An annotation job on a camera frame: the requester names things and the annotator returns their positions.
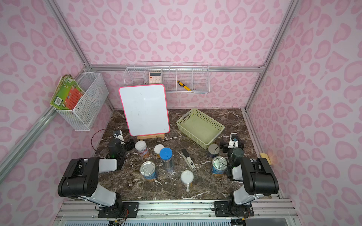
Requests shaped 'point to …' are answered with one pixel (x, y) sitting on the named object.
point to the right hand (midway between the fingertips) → (230, 135)
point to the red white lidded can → (141, 147)
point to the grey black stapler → (188, 159)
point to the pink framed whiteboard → (145, 109)
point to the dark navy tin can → (213, 150)
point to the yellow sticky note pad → (265, 156)
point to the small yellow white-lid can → (157, 148)
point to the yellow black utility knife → (183, 85)
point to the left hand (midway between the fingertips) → (124, 137)
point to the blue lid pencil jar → (166, 154)
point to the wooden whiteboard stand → (162, 136)
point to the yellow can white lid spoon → (187, 177)
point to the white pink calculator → (155, 77)
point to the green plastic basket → (200, 127)
